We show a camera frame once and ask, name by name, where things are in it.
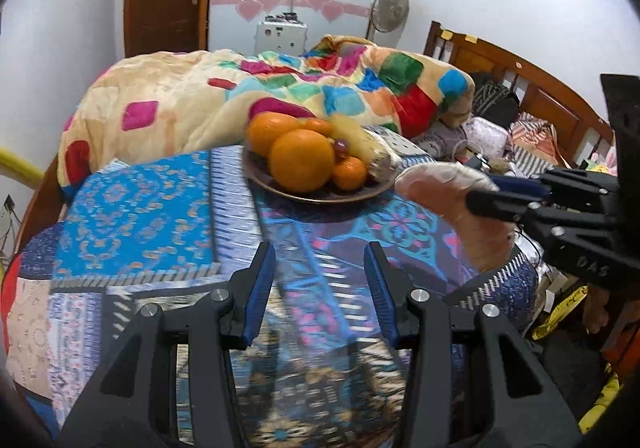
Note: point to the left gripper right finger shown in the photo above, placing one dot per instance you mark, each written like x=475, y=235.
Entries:
x=473, y=381

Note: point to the small mandarin orange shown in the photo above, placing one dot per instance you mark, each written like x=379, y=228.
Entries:
x=350, y=174

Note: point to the colourful patchwork fleece blanket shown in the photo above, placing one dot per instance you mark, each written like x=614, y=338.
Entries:
x=159, y=105

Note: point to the yellow banana piece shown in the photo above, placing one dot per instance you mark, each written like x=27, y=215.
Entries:
x=381, y=161

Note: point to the black bag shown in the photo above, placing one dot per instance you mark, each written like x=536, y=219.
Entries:
x=494, y=102

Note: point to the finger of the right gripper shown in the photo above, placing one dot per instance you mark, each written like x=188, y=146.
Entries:
x=517, y=185
x=521, y=210

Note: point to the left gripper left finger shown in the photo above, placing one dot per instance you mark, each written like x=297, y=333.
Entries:
x=130, y=400

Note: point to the white box appliance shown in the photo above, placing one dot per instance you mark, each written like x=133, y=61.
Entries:
x=283, y=34

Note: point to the pink plush pillow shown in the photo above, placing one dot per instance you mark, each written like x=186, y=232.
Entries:
x=486, y=137

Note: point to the red grape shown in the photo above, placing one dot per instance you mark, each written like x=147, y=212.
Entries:
x=340, y=149

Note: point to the wooden headboard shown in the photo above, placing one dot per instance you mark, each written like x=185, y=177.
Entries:
x=580, y=131

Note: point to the large orange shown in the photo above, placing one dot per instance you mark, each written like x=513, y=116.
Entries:
x=301, y=161
x=265, y=128

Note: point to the striped patterned cloth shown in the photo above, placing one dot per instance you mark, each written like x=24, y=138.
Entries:
x=533, y=147

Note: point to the blue patterned bedspread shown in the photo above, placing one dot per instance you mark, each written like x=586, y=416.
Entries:
x=319, y=373

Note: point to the yellow padded chair frame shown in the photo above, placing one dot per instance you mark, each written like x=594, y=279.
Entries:
x=17, y=168

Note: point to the standing electric fan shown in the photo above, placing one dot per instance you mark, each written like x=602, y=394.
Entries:
x=388, y=19

